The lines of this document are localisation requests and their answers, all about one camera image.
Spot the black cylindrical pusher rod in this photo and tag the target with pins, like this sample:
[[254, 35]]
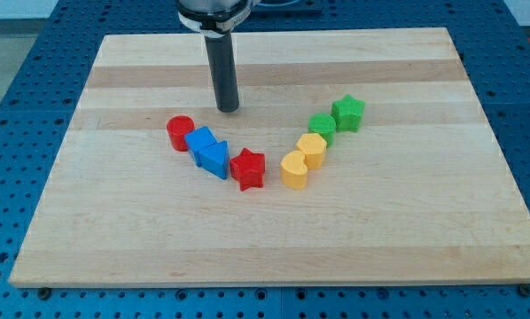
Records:
[[223, 72]]

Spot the blue triangle block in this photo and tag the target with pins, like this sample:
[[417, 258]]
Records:
[[215, 159]]

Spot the red cylinder block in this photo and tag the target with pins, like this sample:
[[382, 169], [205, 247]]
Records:
[[177, 128]]

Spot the blue cube block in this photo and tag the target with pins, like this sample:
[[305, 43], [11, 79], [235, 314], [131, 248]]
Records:
[[197, 140]]

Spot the red star block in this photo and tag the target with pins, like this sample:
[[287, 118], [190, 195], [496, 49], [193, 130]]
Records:
[[248, 169]]

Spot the green cylinder block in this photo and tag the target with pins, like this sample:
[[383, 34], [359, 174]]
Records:
[[324, 125]]

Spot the yellow pentagon block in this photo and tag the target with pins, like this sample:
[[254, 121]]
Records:
[[314, 147]]

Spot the yellow heart block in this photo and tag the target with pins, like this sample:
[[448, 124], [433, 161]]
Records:
[[293, 170]]

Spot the green star block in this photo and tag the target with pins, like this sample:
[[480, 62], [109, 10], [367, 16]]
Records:
[[347, 113]]

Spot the wooden board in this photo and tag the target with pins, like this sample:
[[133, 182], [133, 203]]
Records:
[[421, 194]]

